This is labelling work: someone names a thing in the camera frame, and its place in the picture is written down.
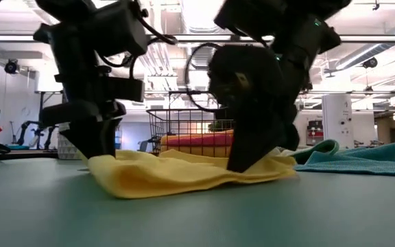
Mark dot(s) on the white pillar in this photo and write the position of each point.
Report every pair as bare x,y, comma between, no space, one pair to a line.
337,120

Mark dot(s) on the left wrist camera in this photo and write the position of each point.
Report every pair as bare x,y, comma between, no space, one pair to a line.
127,89

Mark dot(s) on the yellow microfiber towel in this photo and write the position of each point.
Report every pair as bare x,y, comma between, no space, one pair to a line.
166,175

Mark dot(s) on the pink microfiber towel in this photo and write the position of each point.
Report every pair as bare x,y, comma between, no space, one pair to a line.
201,140

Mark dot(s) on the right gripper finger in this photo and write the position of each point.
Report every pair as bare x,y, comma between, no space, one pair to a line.
252,140
289,137

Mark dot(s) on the grey office chair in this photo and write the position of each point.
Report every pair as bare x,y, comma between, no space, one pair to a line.
144,145

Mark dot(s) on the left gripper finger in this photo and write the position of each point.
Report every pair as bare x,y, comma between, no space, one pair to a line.
94,140

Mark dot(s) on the shelf with boxes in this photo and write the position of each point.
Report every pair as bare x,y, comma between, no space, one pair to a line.
315,132

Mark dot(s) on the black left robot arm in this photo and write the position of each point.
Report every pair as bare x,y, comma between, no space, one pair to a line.
81,34

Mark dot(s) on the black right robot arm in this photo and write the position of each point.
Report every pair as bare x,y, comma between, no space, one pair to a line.
303,41

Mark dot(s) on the ribbed ceiling air duct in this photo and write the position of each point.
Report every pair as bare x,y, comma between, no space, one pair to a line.
201,17

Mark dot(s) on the black ceiling camera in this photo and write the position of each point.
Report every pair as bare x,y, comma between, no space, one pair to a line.
370,62
11,67

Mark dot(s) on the teal microfiber towel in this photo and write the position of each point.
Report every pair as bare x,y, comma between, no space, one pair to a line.
362,161

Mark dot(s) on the small distant potted plant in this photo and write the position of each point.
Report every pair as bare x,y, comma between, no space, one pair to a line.
218,127

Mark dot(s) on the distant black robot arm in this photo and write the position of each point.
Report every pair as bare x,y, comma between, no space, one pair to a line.
48,135
29,123

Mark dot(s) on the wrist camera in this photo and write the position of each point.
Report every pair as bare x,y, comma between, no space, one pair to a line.
127,89
225,89

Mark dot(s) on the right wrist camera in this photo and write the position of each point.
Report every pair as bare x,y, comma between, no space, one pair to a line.
225,89

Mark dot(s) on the succulent in patterned pot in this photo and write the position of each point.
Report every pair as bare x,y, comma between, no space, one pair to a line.
68,149

